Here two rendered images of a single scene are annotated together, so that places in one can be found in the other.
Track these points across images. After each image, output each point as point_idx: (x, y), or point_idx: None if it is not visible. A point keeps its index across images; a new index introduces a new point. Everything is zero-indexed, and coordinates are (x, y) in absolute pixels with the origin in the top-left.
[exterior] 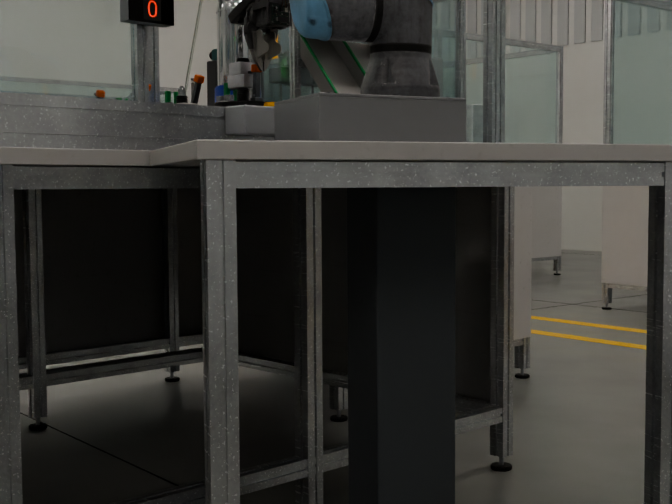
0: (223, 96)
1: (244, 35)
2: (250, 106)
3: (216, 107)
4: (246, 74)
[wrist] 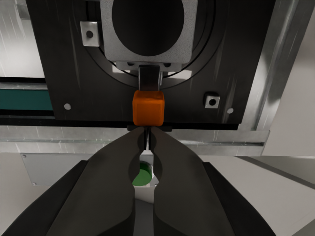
0: (88, 0)
1: (22, 214)
2: (41, 185)
3: (4, 151)
4: (128, 70)
